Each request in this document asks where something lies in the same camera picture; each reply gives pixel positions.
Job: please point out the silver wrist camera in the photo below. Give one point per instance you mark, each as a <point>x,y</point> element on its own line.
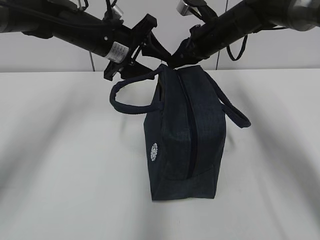
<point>189,7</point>
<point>117,13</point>

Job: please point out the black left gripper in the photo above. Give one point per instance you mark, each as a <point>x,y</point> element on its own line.
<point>126,45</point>

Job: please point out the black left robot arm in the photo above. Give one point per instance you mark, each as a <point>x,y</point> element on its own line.
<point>107,37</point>

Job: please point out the dark navy lunch bag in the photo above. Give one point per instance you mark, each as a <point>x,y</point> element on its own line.
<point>184,130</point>

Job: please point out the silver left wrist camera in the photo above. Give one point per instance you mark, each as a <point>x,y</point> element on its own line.
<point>117,13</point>

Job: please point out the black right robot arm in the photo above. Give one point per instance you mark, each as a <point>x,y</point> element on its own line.
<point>245,18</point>

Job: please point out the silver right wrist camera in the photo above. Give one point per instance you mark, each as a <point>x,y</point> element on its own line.
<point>189,7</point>

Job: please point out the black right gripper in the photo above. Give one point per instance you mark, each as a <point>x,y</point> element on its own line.
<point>203,42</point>

